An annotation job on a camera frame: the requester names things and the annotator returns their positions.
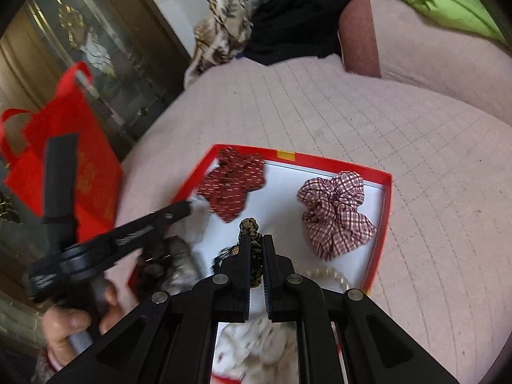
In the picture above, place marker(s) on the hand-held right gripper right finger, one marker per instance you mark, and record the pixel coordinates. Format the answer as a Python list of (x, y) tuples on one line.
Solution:
[(268, 272)]

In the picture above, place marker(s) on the pink pillow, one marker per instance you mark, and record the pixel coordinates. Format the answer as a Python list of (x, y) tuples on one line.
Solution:
[(420, 48)]

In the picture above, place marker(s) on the red framed white tray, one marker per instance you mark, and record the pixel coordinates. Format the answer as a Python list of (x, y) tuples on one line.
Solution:
[(280, 192)]

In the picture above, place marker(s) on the person's left hand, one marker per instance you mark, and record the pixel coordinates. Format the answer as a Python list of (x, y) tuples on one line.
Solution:
[(60, 324)]

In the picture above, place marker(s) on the red plaid scrunchie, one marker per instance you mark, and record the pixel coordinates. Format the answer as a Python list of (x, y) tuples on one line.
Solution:
[(336, 216)]

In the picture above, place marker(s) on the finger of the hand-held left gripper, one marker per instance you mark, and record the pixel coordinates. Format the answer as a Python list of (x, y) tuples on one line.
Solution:
[(60, 180), (136, 232)]

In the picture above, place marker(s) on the white cherry print scrunchie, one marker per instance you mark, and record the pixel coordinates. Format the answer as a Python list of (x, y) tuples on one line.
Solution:
[(248, 344)]

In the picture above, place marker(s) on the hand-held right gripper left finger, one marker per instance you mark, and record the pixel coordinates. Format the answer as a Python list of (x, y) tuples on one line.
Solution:
[(244, 272)]

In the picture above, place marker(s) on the red polka dot scrunchie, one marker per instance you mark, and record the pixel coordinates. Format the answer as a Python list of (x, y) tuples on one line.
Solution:
[(232, 184)]

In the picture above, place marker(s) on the dark butterfly hair clip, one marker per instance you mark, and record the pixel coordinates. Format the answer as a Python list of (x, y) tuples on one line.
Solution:
[(251, 228)]

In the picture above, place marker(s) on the pink quilted bed cover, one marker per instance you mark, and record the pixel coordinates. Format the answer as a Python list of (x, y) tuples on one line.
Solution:
[(420, 208)]

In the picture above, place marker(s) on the dark wooden glass cabinet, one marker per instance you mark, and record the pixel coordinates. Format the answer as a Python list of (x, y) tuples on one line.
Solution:
[(100, 28)]

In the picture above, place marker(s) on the black cloth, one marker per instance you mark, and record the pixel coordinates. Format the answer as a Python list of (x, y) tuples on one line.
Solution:
[(300, 24)]

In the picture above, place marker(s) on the red shopping bag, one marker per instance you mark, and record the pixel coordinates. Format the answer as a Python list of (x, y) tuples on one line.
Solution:
[(88, 160)]

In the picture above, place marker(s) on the black organza scrunchie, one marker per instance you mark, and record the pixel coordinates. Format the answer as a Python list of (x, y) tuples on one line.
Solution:
[(176, 264)]

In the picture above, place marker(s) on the floral print scarf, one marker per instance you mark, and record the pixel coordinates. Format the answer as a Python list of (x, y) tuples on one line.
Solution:
[(224, 8)]

